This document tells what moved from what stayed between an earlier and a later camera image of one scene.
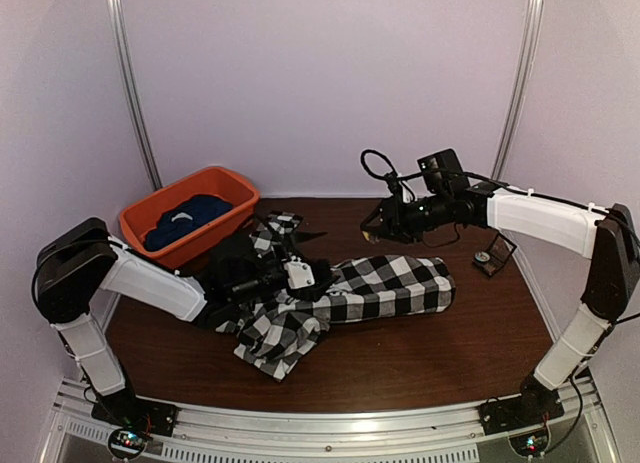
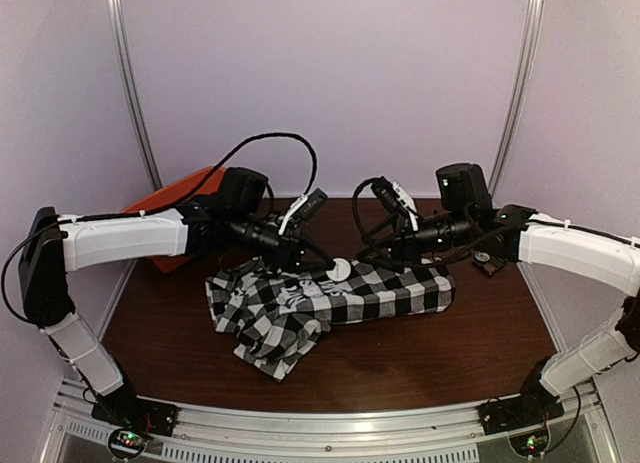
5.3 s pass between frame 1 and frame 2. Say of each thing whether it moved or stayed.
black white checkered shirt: stayed
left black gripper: moved
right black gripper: moved
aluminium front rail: stayed
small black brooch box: stayed
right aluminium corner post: stayed
